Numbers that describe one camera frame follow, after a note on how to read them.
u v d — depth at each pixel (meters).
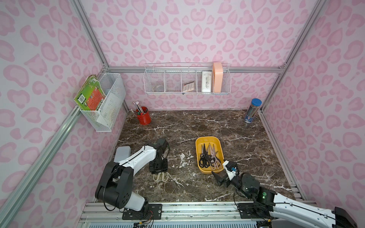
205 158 0.90
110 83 0.78
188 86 0.94
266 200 0.58
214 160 0.89
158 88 0.93
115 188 0.43
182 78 1.05
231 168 0.64
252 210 0.73
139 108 1.07
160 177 0.84
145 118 1.11
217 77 0.82
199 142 0.98
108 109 0.83
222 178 0.68
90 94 0.71
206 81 0.92
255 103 0.98
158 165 0.75
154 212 0.73
